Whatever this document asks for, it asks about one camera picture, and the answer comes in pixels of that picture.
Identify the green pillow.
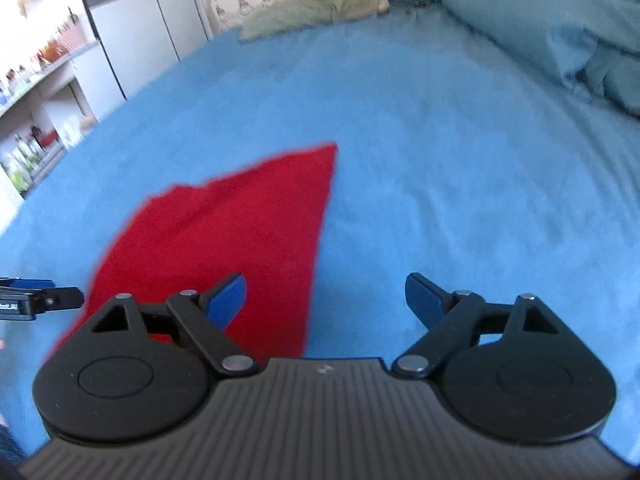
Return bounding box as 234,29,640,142
238,0,391,44

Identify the blue duvet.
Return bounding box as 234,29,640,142
439,0,640,119

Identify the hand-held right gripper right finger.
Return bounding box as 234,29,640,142
392,272,561,380

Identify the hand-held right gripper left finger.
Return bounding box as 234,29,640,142
90,272,260,376

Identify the blue fuzzy cloth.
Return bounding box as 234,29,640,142
0,422,25,470

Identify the white shelf with bottles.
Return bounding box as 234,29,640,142
0,6,86,196

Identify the red knit sweater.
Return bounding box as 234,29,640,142
44,143,339,362

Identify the bed with blue sheet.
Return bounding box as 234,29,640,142
0,2,640,461

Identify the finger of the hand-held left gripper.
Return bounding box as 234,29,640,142
0,278,56,291
27,286,84,312

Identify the white and grey wardrobe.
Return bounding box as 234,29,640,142
72,0,211,104

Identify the white shelf unit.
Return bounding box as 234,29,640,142
0,41,127,202

